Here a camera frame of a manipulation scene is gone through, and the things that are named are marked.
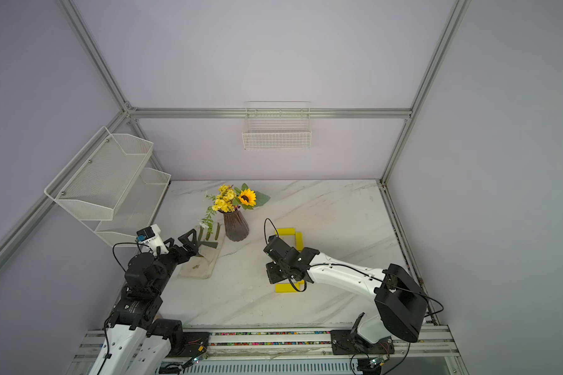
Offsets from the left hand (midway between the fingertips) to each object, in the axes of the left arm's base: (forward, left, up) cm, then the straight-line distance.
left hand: (185, 238), depth 75 cm
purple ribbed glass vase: (+12, -13, -11) cm, 21 cm away
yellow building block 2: (-14, -34, -6) cm, 37 cm away
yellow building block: (+11, -38, -21) cm, 45 cm away
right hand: (-6, -29, -15) cm, 33 cm away
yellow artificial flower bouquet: (+13, -13, +5) cm, 19 cm away
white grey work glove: (+12, 0, -21) cm, 24 cm away
